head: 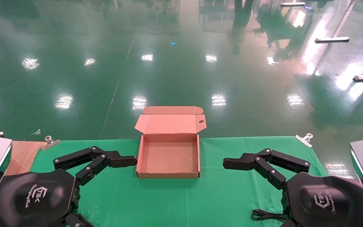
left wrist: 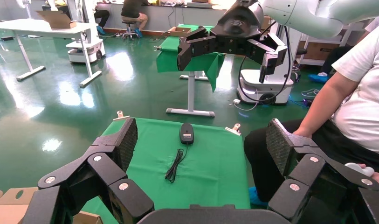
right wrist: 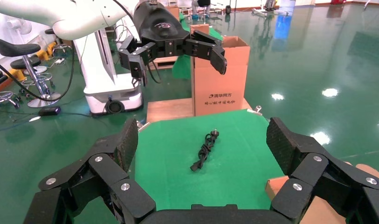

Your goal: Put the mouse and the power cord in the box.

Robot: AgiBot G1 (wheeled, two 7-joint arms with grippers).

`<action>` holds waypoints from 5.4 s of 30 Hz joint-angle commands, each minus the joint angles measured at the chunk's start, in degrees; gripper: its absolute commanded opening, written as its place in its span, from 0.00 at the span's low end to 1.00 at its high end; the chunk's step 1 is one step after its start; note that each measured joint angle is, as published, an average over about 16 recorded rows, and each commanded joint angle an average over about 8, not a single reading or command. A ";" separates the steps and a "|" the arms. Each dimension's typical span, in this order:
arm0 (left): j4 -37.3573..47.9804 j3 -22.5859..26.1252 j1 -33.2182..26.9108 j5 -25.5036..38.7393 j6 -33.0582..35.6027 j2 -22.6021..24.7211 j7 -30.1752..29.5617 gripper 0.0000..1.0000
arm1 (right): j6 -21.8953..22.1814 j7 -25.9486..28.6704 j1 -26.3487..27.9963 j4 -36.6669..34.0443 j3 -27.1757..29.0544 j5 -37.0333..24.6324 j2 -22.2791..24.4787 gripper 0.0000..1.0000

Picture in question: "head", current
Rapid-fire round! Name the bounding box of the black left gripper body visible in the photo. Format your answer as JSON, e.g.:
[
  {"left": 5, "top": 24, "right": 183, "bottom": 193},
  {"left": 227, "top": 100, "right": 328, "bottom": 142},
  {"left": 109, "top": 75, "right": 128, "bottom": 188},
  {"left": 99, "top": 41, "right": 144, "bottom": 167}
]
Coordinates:
[{"left": 0, "top": 169, "right": 80, "bottom": 227}]

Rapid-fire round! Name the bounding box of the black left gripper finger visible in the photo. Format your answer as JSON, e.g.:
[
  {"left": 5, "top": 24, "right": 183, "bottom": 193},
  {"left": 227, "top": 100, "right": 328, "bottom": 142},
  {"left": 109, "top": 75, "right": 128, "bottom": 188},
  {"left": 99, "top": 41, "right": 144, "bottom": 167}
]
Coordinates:
[
  {"left": 53, "top": 146, "right": 138, "bottom": 186},
  {"left": 64, "top": 214, "right": 84, "bottom": 227}
]

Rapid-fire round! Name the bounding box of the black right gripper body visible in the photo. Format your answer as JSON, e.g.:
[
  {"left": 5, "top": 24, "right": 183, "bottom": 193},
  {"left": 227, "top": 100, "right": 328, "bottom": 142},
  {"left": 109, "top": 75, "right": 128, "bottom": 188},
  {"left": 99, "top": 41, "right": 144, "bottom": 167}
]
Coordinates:
[{"left": 284, "top": 172, "right": 363, "bottom": 227}]

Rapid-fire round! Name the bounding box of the thick black power cord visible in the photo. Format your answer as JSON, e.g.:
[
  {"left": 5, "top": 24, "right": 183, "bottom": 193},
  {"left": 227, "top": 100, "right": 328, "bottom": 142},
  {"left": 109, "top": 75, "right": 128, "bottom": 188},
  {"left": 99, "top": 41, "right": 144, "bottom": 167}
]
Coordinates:
[{"left": 74, "top": 213, "right": 94, "bottom": 227}]

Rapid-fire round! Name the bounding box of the open brown cardboard box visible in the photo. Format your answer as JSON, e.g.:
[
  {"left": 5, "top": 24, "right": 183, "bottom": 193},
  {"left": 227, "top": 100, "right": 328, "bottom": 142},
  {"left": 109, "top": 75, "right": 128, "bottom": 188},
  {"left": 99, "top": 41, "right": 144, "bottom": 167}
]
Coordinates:
[{"left": 135, "top": 106, "right": 207, "bottom": 179}]

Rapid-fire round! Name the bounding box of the green table cloth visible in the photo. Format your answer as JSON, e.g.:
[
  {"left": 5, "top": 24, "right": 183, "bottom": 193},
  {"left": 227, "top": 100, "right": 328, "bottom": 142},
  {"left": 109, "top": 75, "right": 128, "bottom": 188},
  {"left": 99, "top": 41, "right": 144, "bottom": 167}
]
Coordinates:
[{"left": 30, "top": 136, "right": 328, "bottom": 227}]

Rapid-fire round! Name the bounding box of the silver binder clip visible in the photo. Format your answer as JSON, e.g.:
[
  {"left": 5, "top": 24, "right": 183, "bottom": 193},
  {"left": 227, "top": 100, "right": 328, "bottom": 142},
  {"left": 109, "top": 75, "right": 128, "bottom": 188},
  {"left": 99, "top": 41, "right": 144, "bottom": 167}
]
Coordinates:
[
  {"left": 41, "top": 136, "right": 61, "bottom": 151},
  {"left": 295, "top": 133, "right": 314, "bottom": 148}
]

